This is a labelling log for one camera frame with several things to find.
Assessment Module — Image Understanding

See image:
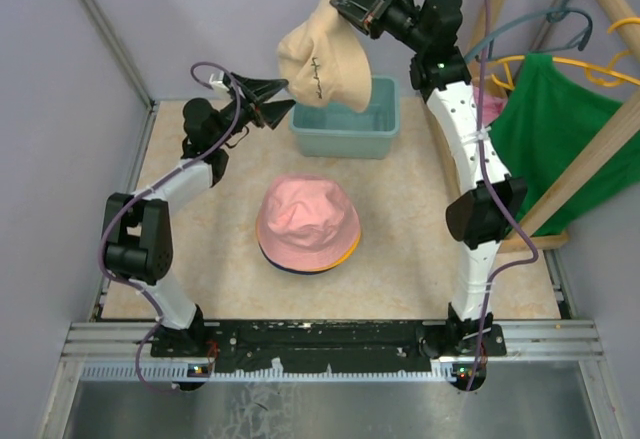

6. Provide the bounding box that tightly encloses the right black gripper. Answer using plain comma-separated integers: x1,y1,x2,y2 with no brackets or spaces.
327,0,426,55

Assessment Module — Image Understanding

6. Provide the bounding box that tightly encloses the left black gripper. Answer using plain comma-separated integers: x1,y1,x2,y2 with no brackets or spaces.
213,72,296,148

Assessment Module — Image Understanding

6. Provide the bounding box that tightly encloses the beige bucket hat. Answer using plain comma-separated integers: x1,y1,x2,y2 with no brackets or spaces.
277,0,372,113

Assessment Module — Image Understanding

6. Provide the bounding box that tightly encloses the teal plastic bin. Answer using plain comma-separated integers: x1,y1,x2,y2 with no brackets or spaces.
289,76,400,159

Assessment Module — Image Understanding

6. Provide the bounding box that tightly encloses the pink cloth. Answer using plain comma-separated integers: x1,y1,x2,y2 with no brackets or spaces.
256,173,362,239

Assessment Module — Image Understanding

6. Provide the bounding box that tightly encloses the blue bucket hat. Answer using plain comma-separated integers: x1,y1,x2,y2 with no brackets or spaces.
263,254,338,276

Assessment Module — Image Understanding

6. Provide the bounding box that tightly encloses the yellow bucket hat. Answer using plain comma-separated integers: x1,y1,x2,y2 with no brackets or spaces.
256,221,362,271

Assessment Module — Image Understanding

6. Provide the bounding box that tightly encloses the wooden clothes rack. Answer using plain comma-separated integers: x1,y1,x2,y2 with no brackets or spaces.
422,0,640,257

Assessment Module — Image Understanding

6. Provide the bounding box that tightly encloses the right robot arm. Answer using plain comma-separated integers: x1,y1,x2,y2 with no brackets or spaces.
330,0,527,358

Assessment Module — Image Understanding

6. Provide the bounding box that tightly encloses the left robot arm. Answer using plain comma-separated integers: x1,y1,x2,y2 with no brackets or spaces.
99,71,295,357

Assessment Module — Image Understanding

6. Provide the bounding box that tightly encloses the pink garment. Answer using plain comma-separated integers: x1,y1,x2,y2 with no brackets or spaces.
482,91,508,126

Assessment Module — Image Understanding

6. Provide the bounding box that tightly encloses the grey-blue clothes hanger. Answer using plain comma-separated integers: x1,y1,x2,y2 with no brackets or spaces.
464,0,594,64

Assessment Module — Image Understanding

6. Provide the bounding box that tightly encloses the green tank top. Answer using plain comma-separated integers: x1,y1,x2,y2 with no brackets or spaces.
490,54,639,236

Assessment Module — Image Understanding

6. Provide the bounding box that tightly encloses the yellow clothes hanger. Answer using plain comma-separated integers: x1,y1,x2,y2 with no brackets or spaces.
484,16,640,90

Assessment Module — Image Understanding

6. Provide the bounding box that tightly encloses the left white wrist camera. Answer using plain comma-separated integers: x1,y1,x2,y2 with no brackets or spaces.
208,72,229,93

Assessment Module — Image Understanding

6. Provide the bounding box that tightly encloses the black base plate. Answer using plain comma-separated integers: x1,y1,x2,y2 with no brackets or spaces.
151,319,477,374

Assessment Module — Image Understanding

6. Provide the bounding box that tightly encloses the white toothed cable strip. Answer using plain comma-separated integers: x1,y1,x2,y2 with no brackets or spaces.
80,359,471,383

